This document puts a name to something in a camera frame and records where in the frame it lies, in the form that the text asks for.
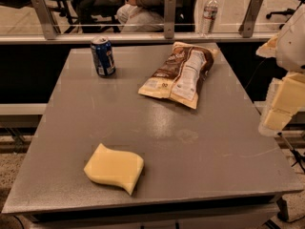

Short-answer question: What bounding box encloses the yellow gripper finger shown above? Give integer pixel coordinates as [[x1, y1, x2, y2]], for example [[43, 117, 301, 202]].
[[262, 109, 292, 131], [272, 73, 305, 115]]

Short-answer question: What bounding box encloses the brown chip bag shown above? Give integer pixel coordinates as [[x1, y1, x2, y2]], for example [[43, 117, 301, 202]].
[[138, 42, 218, 109]]

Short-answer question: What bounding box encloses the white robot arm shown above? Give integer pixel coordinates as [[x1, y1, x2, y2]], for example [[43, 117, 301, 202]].
[[256, 4, 305, 136]]

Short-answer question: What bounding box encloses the yellow sponge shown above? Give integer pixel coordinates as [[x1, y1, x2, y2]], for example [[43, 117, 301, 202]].
[[84, 143, 144, 195]]

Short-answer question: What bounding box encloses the black tripod stand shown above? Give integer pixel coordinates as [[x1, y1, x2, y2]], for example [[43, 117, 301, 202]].
[[277, 133, 305, 174]]

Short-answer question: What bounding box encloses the clear water bottle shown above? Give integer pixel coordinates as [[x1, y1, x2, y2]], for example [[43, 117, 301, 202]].
[[200, 0, 218, 35]]

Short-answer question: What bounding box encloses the seated person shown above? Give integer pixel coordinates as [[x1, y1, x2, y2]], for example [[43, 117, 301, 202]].
[[116, 0, 183, 33]]

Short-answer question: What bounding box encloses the blue soda can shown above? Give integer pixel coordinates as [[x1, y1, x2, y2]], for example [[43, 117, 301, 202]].
[[91, 36, 116, 77]]

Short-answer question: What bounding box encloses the right metal rail bracket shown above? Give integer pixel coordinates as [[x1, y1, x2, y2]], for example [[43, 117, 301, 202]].
[[238, 0, 264, 38]]

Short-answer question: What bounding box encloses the metal rail bracket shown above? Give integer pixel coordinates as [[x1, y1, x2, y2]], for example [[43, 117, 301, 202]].
[[31, 0, 58, 40], [238, 0, 264, 38], [164, 0, 176, 39]]

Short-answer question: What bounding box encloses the middle metal rail bracket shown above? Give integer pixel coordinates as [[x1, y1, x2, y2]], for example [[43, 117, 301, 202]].
[[164, 0, 176, 39]]

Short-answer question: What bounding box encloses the left metal rail bracket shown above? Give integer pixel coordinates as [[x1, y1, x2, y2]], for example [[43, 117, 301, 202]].
[[31, 0, 58, 40]]

